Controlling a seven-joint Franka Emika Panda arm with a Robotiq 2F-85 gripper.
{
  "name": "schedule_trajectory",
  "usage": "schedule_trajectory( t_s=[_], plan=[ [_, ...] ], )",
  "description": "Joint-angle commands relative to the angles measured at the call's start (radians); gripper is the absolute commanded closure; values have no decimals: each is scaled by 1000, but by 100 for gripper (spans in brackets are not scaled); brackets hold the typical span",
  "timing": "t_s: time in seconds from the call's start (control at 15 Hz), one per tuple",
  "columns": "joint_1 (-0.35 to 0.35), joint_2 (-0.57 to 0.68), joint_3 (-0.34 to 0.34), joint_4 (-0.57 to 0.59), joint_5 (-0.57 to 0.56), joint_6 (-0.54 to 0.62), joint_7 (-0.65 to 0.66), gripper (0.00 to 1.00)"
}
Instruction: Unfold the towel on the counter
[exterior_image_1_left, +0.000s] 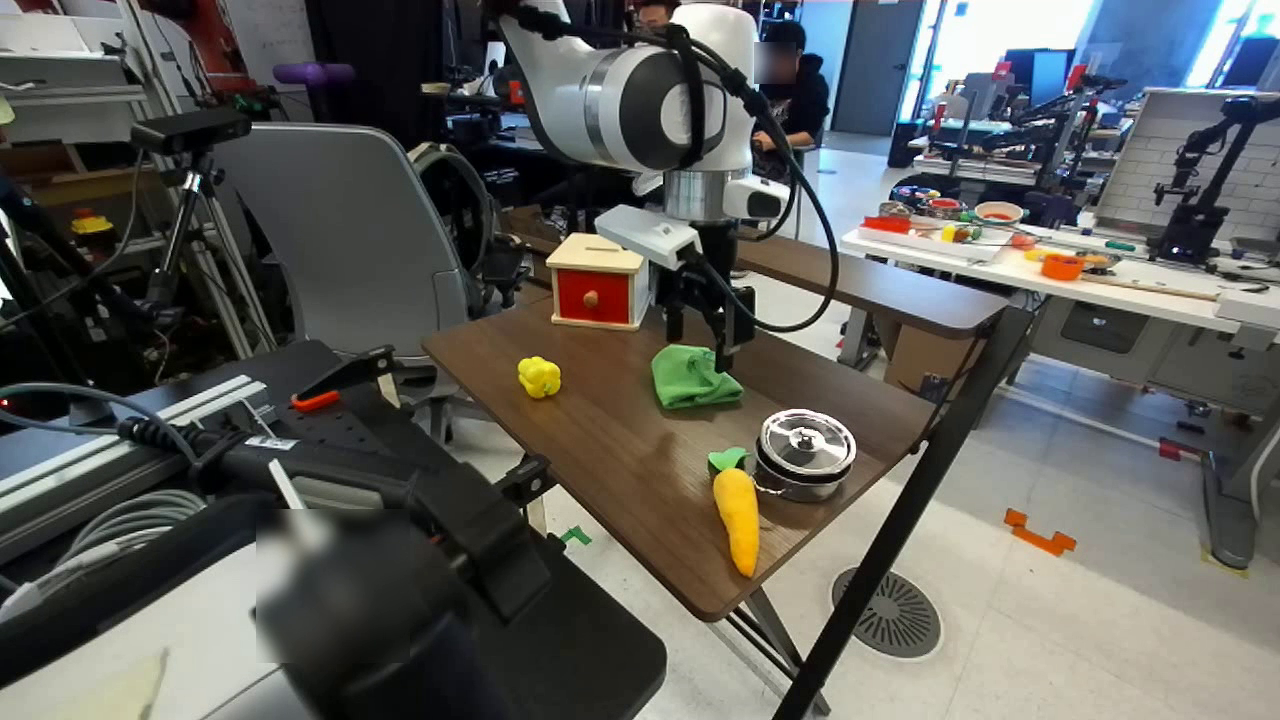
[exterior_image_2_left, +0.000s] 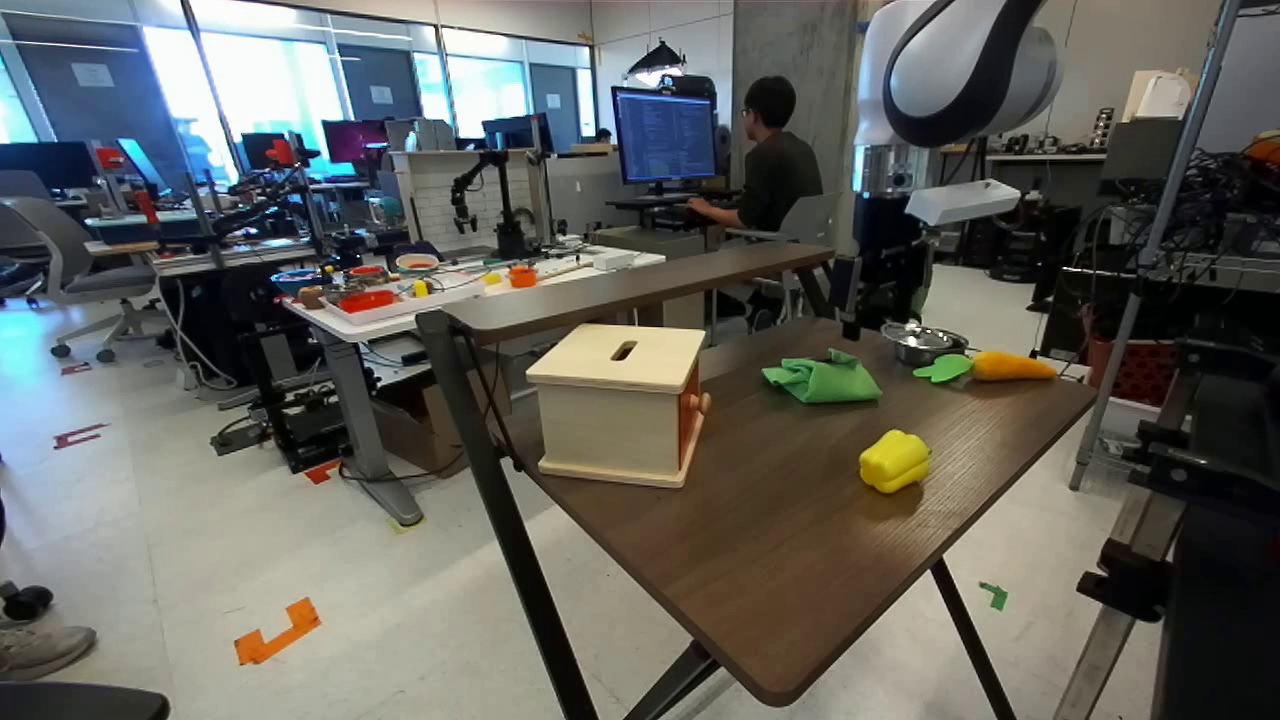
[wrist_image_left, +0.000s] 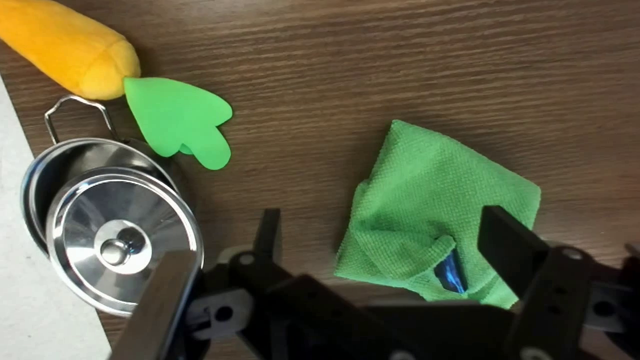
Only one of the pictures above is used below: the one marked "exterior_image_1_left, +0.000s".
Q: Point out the wooden box with red front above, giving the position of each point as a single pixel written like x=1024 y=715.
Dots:
x=598 y=292

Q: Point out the orange toy carrot green top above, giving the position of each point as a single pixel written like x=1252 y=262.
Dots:
x=736 y=523

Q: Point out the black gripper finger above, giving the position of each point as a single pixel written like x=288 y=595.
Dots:
x=733 y=343
x=676 y=313

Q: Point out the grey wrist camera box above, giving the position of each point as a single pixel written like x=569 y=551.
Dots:
x=645 y=237

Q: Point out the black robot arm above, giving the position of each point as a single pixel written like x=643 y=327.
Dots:
x=1207 y=187

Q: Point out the dark wood desk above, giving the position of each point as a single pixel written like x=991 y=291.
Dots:
x=880 y=285

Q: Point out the white lab table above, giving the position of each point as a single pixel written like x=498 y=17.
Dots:
x=1147 y=292

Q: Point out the person in dark hoodie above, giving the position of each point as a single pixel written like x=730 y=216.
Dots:
x=794 y=95

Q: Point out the black camera tripod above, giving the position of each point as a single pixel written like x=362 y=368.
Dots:
x=202 y=224

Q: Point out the cardboard box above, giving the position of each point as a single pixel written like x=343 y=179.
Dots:
x=926 y=357

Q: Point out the round metal floor drain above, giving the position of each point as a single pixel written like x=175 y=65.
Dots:
x=890 y=612

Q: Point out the orange bowl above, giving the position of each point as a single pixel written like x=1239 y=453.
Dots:
x=1061 y=267

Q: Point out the green floor tape piece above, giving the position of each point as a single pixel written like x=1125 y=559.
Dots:
x=574 y=539

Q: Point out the silver pot with lid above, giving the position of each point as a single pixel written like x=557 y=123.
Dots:
x=804 y=450

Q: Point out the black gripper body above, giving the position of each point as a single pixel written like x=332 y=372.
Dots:
x=716 y=267

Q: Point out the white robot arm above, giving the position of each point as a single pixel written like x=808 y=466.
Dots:
x=624 y=101

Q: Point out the aluminium extrusion rail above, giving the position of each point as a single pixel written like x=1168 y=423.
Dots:
x=121 y=444

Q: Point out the black metal table leg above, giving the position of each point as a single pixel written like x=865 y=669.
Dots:
x=923 y=494

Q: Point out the grey office chair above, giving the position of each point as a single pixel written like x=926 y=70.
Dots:
x=344 y=241

